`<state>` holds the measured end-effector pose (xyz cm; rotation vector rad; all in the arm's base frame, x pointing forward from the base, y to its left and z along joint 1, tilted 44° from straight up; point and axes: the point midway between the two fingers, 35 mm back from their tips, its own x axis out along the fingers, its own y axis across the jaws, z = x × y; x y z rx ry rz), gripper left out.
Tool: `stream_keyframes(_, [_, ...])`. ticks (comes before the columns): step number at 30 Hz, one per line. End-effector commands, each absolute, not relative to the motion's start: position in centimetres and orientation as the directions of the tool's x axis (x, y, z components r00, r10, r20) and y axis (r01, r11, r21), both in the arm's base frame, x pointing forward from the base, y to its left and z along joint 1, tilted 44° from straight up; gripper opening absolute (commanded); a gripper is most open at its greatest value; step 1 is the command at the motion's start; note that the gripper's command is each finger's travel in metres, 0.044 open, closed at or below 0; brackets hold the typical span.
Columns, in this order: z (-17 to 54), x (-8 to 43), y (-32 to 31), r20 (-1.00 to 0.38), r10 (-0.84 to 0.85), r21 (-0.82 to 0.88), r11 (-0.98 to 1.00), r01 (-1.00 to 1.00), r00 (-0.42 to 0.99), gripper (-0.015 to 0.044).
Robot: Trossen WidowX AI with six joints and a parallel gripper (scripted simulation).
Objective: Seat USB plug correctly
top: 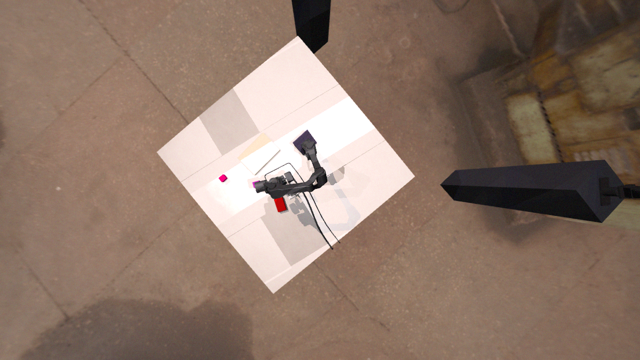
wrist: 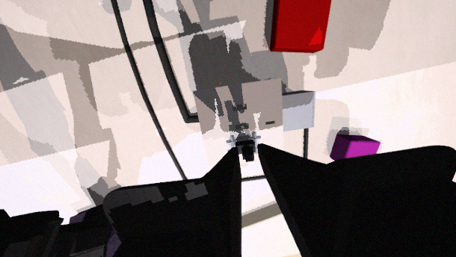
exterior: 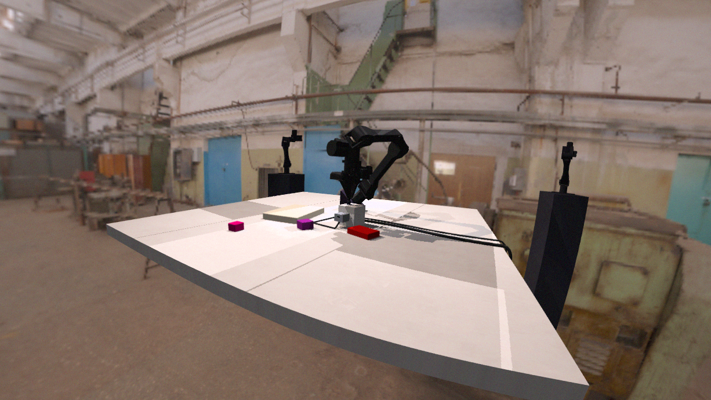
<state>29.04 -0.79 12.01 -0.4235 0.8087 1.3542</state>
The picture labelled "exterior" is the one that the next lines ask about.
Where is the red box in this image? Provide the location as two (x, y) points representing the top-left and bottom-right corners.
(347, 225), (380, 240)

